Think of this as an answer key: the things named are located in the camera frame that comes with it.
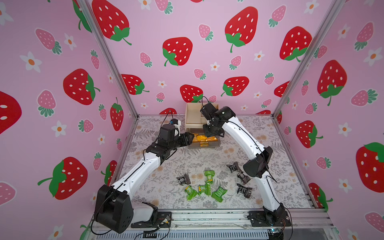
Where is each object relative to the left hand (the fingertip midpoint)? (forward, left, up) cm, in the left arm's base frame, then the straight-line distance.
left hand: (191, 135), depth 81 cm
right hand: (+4, -12, -2) cm, 13 cm away
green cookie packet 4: (-25, -15, -22) cm, 36 cm away
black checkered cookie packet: (-17, +4, -21) cm, 27 cm away
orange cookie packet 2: (+1, -12, -4) cm, 13 cm away
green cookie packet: (-13, -11, -21) cm, 27 cm away
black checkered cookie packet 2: (-8, -27, -22) cm, 35 cm away
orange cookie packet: (+1, -4, -5) cm, 6 cm away
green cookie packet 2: (-24, 0, -21) cm, 32 cm away
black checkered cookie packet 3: (-23, -31, -21) cm, 44 cm away
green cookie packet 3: (-22, -9, -21) cm, 32 cm away
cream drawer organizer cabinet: (+7, -2, +3) cm, 8 cm away
